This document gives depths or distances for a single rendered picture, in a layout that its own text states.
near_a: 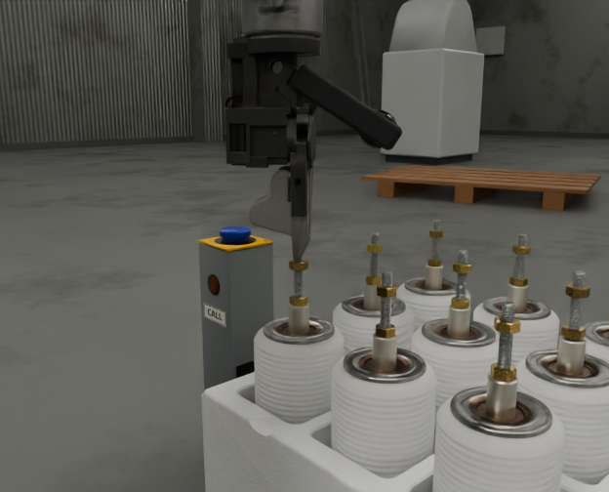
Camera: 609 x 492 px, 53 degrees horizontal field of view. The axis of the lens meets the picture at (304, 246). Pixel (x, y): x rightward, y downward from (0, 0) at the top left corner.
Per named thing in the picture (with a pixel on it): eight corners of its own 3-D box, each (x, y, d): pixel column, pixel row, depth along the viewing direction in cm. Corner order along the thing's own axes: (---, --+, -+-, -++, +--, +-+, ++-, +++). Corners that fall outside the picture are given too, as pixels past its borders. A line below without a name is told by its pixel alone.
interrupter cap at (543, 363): (594, 356, 58) (595, 349, 58) (631, 392, 51) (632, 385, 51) (514, 354, 59) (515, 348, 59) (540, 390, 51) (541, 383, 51)
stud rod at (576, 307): (562, 351, 55) (571, 270, 53) (572, 349, 55) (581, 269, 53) (570, 355, 54) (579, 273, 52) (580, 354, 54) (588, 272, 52)
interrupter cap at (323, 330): (348, 332, 65) (348, 325, 65) (303, 353, 59) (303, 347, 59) (295, 316, 69) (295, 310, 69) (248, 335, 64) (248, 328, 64)
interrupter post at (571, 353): (577, 367, 56) (581, 333, 55) (588, 378, 54) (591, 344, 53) (550, 366, 56) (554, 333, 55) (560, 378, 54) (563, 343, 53)
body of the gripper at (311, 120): (240, 164, 65) (238, 45, 62) (321, 165, 64) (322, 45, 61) (225, 171, 57) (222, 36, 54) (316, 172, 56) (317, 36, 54)
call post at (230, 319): (234, 480, 80) (227, 252, 73) (205, 458, 85) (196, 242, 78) (276, 460, 85) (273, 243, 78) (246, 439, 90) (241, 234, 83)
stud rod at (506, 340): (502, 391, 47) (508, 300, 46) (510, 397, 47) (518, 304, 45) (492, 394, 47) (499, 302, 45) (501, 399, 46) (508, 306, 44)
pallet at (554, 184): (604, 193, 343) (607, 174, 341) (584, 214, 277) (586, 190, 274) (412, 180, 403) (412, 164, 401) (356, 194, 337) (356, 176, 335)
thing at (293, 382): (358, 478, 69) (362, 329, 65) (304, 522, 62) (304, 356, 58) (295, 449, 75) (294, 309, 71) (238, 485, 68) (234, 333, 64)
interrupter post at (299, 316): (314, 333, 64) (314, 303, 64) (300, 339, 63) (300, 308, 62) (298, 327, 66) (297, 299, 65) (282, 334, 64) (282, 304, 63)
